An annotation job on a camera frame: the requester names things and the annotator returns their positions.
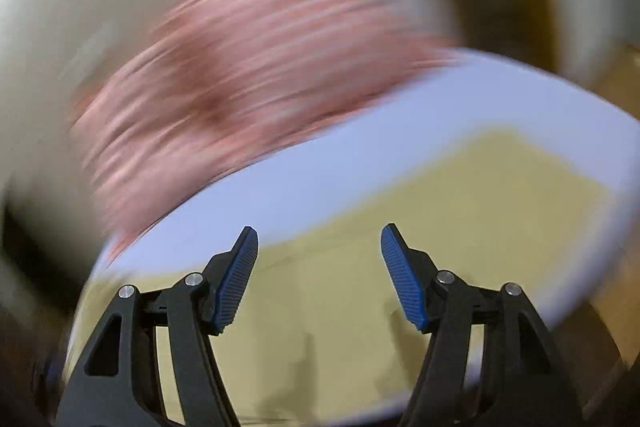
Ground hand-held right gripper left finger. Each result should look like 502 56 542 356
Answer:
56 225 260 427

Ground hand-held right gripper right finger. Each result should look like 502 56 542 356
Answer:
380 222 586 427

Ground pink striped pants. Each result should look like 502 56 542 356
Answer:
70 0 463 260

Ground yellow mat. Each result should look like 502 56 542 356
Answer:
155 129 613 410

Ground white round plate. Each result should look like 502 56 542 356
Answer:
62 47 640 423

